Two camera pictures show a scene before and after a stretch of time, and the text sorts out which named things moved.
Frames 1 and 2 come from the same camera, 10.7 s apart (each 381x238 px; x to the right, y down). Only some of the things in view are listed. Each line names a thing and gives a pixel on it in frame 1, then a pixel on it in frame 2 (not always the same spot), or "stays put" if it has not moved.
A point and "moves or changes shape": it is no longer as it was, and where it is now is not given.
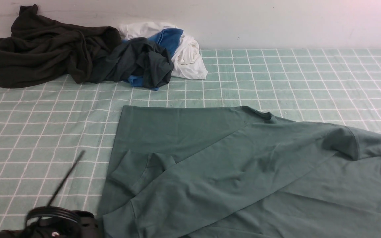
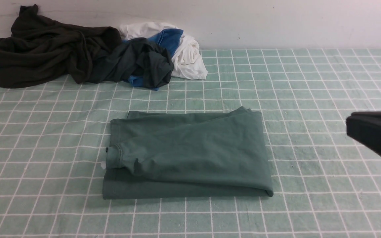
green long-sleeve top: [230, 172] moves or changes shape
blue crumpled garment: [168, 38] stays put
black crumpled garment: [40, 51] stays put
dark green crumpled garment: [141, 59] stays put
